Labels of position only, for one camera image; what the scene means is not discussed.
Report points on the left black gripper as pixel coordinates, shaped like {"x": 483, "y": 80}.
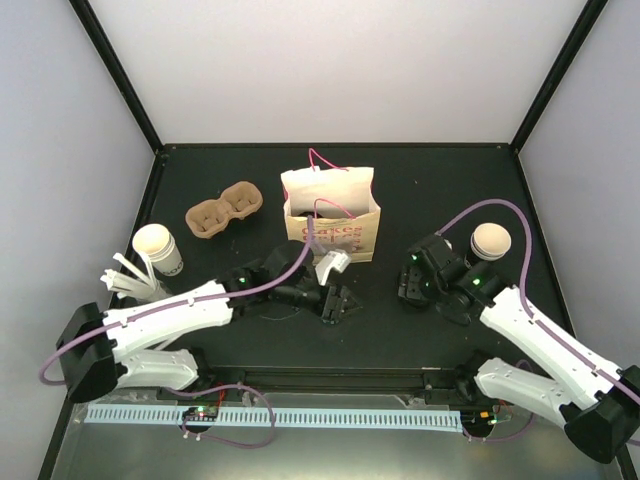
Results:
{"x": 332, "y": 310}

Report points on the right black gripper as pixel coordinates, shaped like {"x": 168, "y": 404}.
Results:
{"x": 409, "y": 286}

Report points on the cake print paper bag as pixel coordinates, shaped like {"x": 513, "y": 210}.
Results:
{"x": 333, "y": 204}

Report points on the black paper coffee cup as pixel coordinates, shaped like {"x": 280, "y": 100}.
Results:
{"x": 320, "y": 214}

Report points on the brown cardboard cup carrier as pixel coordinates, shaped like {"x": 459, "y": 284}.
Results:
{"x": 211, "y": 217}

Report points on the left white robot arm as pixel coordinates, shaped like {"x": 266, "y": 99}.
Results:
{"x": 101, "y": 351}

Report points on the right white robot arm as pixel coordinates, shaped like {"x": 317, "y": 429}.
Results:
{"x": 592, "y": 399}

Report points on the right black paper cup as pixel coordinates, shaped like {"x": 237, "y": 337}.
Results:
{"x": 489, "y": 242}

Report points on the small circuit board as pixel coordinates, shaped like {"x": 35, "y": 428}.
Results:
{"x": 200, "y": 413}

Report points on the white stacked paper cups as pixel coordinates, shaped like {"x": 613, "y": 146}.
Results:
{"x": 156, "y": 243}

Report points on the light blue cable duct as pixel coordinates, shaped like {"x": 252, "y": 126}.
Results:
{"x": 310, "y": 418}

